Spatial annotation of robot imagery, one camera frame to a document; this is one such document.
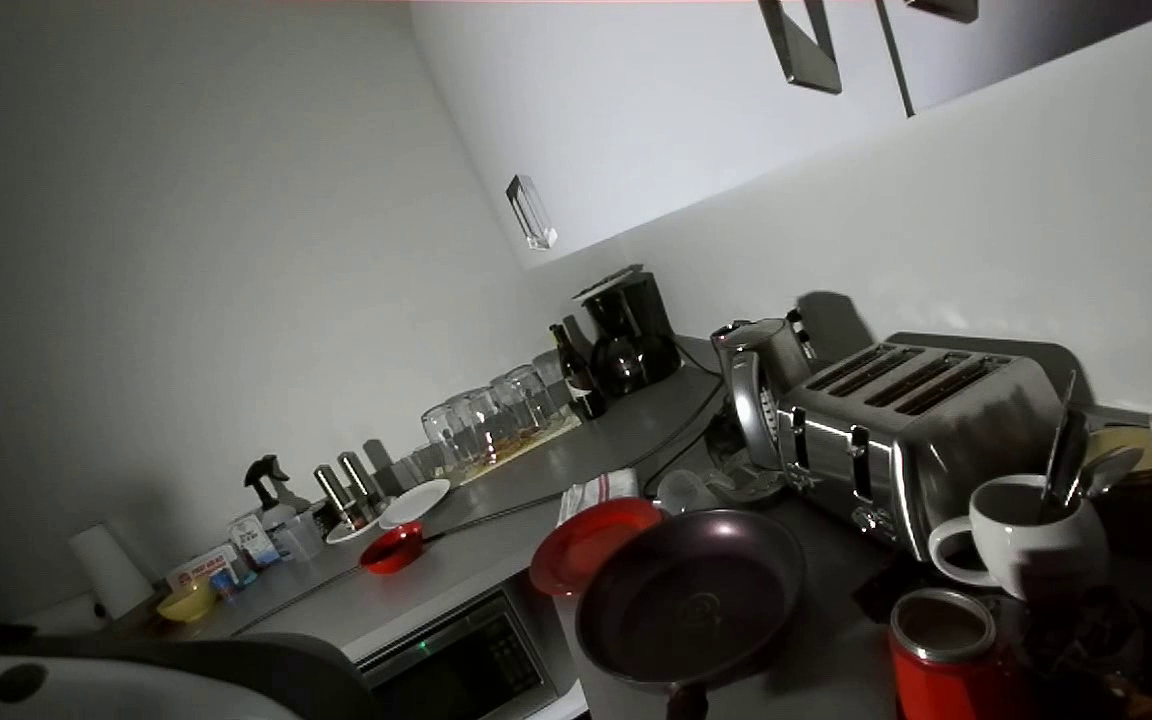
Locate steel spoon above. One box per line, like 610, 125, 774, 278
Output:
1073, 446, 1149, 507

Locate steel four-slot toaster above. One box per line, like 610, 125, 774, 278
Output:
773, 334, 1096, 566

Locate red cup with steel rim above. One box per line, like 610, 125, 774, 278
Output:
883, 585, 1006, 720

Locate clear drinking glass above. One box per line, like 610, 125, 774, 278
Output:
416, 394, 490, 480
487, 366, 554, 446
529, 347, 581, 422
459, 381, 529, 461

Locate white plate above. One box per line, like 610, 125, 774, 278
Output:
370, 475, 454, 538

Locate red bowl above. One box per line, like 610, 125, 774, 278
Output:
356, 519, 430, 582

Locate dark glass bottle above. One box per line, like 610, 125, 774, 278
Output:
548, 311, 606, 422

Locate small white blue box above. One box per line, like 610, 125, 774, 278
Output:
226, 511, 289, 576

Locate small yellow bowl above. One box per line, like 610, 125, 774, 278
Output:
151, 582, 223, 630

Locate red plate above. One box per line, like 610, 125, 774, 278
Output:
529, 496, 673, 603

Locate built-in oven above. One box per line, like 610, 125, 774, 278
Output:
350, 585, 588, 720

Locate steel shaker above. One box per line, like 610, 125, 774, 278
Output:
335, 447, 385, 519
310, 461, 350, 534
358, 438, 408, 500

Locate white folded napkin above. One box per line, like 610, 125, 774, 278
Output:
551, 468, 643, 534

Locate black drip coffee maker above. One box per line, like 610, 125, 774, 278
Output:
570, 259, 682, 403

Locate yellow sponge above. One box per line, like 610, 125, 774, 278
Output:
1087, 422, 1152, 474

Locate white box with red print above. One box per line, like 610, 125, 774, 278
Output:
171, 539, 255, 598

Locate dark cylindrical canister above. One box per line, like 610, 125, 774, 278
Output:
788, 288, 879, 368

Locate steel electric kettle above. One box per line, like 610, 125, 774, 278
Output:
711, 311, 821, 503

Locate white ceramic mug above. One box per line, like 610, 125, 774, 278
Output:
929, 474, 1113, 603

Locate clear spray bottle black trigger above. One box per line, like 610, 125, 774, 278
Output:
242, 453, 323, 561

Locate white paper towel roll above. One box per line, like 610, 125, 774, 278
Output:
66, 519, 155, 621

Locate grey cabinet bar handle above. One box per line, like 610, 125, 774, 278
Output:
906, 0, 984, 30
757, 0, 847, 95
504, 171, 560, 251

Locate dark kitchen utensil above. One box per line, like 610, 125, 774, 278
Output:
1037, 384, 1096, 511

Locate white upper wall cabinets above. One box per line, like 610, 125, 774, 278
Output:
408, 0, 1152, 271

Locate dark nonstick frying pan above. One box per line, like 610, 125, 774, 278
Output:
570, 507, 809, 720

